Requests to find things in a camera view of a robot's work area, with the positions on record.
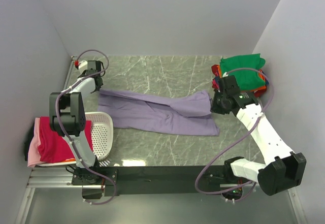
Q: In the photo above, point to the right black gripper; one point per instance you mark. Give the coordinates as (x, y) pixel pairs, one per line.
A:
(214, 108)

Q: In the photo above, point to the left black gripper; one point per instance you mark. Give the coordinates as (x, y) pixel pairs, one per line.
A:
(98, 88)

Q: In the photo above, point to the lavender t shirt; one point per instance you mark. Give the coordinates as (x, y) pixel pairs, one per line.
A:
(190, 115)

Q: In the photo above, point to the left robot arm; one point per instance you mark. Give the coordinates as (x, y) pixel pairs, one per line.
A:
(67, 116)

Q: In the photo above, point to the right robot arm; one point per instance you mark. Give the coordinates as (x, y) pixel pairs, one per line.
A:
(282, 168)

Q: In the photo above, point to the red folded t shirt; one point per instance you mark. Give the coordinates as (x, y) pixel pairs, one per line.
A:
(217, 71)

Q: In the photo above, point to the orange folded t shirt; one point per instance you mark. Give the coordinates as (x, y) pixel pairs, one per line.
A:
(249, 80)

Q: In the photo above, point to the white perforated laundry basket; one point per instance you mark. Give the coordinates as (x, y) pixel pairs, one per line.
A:
(99, 133)

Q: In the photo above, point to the magenta t shirt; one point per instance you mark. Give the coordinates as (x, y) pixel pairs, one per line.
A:
(52, 148)

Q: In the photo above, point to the black base beam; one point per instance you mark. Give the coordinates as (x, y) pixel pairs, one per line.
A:
(155, 179)

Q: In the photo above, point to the black garment in basket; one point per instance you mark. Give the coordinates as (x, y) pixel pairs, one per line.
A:
(27, 142)

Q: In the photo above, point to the pink t shirt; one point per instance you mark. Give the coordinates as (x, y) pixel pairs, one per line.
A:
(34, 157)

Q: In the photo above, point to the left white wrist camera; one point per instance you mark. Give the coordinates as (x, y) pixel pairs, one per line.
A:
(81, 65)

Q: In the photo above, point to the aluminium rail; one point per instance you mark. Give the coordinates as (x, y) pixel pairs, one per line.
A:
(59, 177)

